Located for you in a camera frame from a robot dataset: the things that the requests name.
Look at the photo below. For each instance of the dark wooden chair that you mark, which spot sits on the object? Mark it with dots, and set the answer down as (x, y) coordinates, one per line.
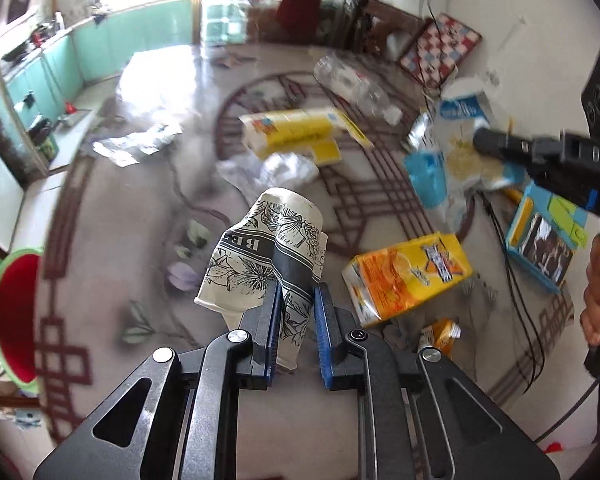
(380, 15)

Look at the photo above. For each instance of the blue white food bag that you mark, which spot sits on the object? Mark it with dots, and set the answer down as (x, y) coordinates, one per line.
(460, 160)

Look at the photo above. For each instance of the floral black white paper cup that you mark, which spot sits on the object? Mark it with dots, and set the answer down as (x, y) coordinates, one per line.
(260, 240)

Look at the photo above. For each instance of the printed floral table cover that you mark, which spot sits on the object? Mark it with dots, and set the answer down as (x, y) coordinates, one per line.
(155, 220)

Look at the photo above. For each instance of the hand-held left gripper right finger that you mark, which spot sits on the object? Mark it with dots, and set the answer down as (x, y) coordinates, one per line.
(325, 335)

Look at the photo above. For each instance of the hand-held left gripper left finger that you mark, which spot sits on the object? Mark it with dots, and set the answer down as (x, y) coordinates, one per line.
(272, 320)

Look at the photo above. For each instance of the blue green cardboard box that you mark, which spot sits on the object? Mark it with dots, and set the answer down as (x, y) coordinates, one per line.
(540, 250)

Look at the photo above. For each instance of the large yellow juice carton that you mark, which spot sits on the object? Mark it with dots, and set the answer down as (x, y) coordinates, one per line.
(400, 275)

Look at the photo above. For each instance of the red white checkered cushion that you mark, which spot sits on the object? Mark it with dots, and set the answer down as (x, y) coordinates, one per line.
(437, 45)

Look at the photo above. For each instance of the red basin green rim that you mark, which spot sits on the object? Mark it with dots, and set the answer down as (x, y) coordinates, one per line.
(15, 320)

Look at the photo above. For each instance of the crushed clear plastic bottle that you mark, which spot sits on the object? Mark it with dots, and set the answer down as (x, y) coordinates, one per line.
(350, 82)

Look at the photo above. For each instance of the yellow white snack box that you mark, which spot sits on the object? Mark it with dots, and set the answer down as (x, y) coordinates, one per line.
(290, 130)

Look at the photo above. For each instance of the black lined trash bin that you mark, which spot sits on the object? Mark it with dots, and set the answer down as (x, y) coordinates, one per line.
(42, 132)

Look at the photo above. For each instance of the crumpled white plastic bag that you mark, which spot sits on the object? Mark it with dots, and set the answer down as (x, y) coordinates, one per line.
(280, 170)

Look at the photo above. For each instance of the teal kitchen cabinets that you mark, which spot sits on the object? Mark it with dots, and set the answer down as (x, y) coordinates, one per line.
(130, 25)

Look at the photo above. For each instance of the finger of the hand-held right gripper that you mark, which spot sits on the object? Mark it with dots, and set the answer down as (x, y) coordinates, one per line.
(505, 145)

